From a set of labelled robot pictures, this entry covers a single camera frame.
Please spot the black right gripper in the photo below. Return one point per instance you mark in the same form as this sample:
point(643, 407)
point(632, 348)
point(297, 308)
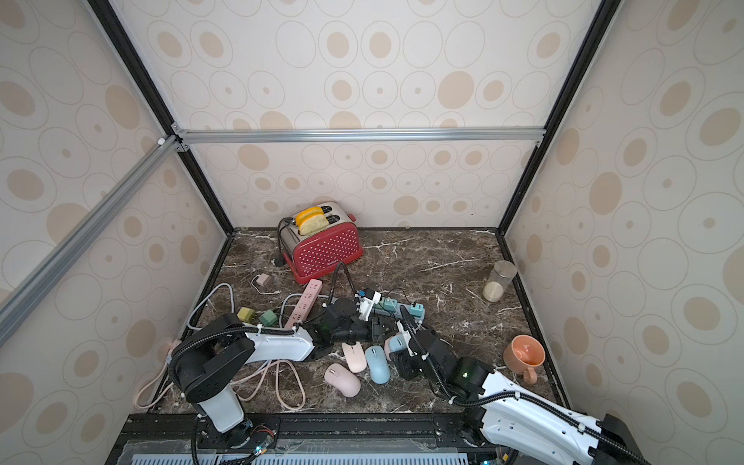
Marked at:
point(411, 340)

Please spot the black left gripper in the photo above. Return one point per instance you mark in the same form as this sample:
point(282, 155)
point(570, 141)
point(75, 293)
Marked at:
point(369, 333)

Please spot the pink mouse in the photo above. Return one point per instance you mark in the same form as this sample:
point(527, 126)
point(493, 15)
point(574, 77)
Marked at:
point(346, 382)
point(355, 357)

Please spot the pink power strip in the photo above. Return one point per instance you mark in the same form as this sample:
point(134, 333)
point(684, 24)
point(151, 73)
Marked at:
point(304, 306)

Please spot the yellow charger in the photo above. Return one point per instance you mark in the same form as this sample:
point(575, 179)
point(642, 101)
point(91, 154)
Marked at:
point(246, 314)

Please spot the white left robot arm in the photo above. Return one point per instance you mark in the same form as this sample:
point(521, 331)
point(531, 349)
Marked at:
point(204, 364)

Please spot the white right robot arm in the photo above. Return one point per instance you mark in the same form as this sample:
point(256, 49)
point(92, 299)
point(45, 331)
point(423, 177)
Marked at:
point(502, 413)

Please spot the blue mouse near strip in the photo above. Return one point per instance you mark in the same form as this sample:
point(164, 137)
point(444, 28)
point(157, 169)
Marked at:
point(395, 344)

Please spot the blue mouse middle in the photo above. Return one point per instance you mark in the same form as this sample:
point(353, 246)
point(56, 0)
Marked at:
point(378, 365)

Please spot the teal charger on blue strip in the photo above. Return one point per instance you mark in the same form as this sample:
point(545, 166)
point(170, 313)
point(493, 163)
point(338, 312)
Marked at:
point(417, 311)

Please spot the light blue power strip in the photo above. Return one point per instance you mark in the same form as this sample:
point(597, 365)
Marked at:
point(397, 315)

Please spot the red polka dot toaster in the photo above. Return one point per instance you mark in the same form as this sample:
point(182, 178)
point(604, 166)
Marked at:
point(314, 256)

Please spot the orange ceramic mug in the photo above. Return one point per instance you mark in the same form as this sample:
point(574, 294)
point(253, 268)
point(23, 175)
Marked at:
point(523, 356)

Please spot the yellow toast slice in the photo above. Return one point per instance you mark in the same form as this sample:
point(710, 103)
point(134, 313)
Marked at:
point(311, 220)

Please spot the glass jar with powder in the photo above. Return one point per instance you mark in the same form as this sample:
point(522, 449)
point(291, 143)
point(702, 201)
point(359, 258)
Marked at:
point(501, 275)

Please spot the black front rail base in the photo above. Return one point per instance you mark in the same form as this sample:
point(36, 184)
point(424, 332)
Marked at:
point(445, 438)

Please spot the silver back frame bar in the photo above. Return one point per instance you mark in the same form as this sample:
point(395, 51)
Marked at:
point(378, 135)

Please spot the silver frame bar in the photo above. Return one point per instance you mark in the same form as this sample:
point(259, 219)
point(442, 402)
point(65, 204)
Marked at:
point(25, 298)
point(378, 135)

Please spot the silver left frame bar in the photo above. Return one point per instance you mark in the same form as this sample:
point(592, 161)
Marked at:
point(25, 298)

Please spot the black corner frame post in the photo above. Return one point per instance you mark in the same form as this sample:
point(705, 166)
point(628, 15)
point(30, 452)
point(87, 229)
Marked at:
point(114, 29)

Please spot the black right frame post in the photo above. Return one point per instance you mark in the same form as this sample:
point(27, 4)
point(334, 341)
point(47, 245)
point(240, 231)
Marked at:
point(588, 48)

